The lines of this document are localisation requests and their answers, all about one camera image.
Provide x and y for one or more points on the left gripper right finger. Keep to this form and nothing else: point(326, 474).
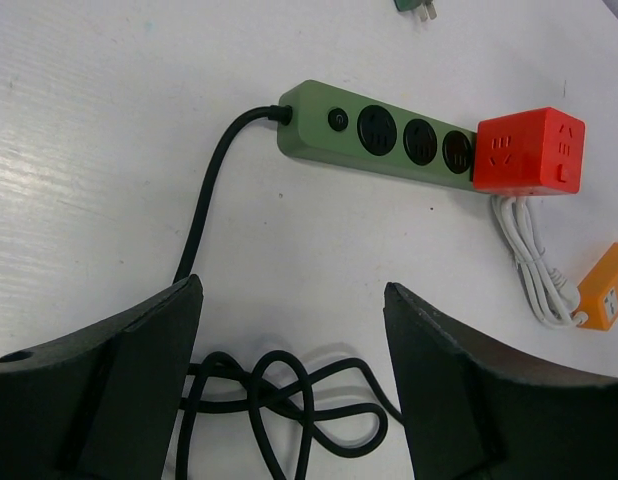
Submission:
point(476, 408)

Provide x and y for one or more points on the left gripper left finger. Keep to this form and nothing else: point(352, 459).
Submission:
point(101, 402)

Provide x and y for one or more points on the red cube socket adapter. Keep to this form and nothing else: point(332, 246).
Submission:
point(532, 153)

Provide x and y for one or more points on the green wall charger plug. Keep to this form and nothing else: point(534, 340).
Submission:
point(424, 9)

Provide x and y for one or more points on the orange power strip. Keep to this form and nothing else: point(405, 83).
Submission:
point(598, 309)

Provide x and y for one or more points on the green power strip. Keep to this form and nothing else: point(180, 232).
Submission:
point(338, 127)

